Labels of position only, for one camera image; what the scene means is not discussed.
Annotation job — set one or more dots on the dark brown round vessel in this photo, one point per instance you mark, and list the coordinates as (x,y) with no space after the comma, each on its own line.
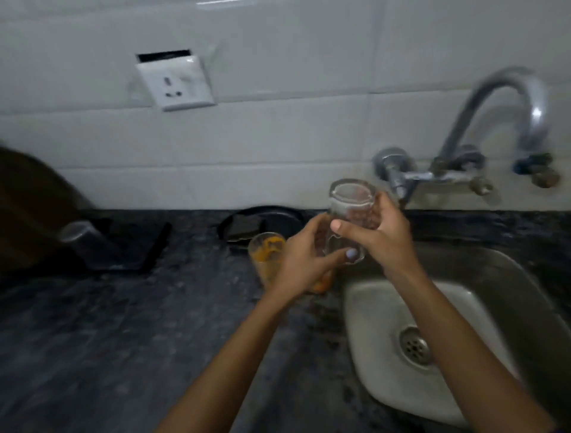
(31,209)

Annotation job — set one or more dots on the steel tumbler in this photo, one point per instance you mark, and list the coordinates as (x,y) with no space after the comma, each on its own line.
(84,241)

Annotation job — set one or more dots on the metal sink drain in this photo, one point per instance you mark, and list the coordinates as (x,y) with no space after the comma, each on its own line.
(415,346)

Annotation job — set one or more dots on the white wall socket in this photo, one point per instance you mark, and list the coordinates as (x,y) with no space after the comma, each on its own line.
(176,82)

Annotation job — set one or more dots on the clear drinking glass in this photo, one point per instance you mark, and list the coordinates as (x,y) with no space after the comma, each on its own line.
(350,200)

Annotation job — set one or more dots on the stainless steel sink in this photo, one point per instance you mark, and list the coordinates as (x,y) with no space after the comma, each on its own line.
(379,339)

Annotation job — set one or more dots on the person's left hand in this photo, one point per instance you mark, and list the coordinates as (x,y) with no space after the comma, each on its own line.
(296,267)

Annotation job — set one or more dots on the glass with orange residue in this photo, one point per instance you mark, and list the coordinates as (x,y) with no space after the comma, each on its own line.
(266,256)

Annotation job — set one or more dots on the person's right forearm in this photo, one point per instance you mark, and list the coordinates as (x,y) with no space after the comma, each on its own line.
(464,357)

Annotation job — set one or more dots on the person's right thumb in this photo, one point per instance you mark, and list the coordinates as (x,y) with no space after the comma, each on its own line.
(350,229)

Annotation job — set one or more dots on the black round pan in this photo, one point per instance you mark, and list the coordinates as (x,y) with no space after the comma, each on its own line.
(281,221)

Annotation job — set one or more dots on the dark scrub sponge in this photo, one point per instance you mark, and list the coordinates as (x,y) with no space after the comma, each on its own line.
(243,228)

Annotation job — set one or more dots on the person's left thumb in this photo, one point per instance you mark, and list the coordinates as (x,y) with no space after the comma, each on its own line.
(341,261)

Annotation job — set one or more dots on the chrome wall faucet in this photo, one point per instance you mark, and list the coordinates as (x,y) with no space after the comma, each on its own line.
(533,107)

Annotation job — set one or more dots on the person's right hand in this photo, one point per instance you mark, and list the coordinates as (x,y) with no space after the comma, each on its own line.
(390,243)

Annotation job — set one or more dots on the person's left forearm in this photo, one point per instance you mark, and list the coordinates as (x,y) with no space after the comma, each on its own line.
(232,365)

